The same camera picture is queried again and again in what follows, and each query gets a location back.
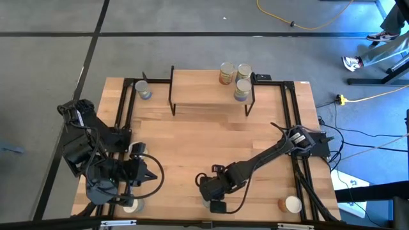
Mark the tin can orange yellow label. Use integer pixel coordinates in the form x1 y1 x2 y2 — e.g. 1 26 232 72
219 61 236 86

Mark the black beam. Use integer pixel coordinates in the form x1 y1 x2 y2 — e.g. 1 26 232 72
334 180 409 204

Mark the black floor cable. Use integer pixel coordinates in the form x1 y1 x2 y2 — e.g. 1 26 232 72
316 101 409 139
328 140 409 173

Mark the tin can pineapple label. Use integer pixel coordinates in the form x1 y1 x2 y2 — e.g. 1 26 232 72
122 197 145 214

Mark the white sheet blue print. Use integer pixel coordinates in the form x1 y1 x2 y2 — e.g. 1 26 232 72
330 169 371 220

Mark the silver metal bracket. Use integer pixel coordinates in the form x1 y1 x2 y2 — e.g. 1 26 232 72
277 222 316 230
99 219 137 228

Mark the person's shoe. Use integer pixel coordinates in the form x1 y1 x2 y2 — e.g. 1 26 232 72
366 30 401 43
341 56 365 72

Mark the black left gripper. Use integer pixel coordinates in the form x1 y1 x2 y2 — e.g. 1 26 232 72
123 158 158 188

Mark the yellow extension cable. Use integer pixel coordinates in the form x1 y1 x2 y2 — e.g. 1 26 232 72
346 83 409 105

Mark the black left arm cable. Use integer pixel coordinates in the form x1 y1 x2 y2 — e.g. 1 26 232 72
108 152 166 201

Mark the beige floor cable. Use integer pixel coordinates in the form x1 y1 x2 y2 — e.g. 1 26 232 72
338 132 409 161

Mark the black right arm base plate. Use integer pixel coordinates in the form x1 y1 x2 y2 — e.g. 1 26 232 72
289 131 332 158

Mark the tin can orange brown label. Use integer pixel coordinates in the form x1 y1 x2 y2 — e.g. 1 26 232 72
277 195 303 214

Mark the black stand base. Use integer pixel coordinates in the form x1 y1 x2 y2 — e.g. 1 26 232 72
346 54 409 86

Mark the tin can peas label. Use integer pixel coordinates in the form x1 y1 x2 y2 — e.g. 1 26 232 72
134 79 153 100
233 79 252 102

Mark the long black aluminium frame rail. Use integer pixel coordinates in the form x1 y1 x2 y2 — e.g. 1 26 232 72
123 77 297 86

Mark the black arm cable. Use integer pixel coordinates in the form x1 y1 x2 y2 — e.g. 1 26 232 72
108 152 166 201
194 122 290 215

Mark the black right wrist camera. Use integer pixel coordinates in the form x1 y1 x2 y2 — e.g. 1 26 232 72
210 200 228 215

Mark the yellow floor cable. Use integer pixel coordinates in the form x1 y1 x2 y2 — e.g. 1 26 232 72
256 0 355 32

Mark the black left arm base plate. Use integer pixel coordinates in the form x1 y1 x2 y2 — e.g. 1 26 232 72
95 126 132 153

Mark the tin can blue label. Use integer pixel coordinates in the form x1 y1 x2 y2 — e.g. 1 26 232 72
235 63 253 83

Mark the person's leg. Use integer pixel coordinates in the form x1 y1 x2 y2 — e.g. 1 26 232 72
359 31 409 68
379 3 408 36

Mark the wide black frame bar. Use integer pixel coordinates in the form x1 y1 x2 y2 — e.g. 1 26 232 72
0 215 396 230

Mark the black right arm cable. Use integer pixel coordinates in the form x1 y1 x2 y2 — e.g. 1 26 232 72
194 122 290 215

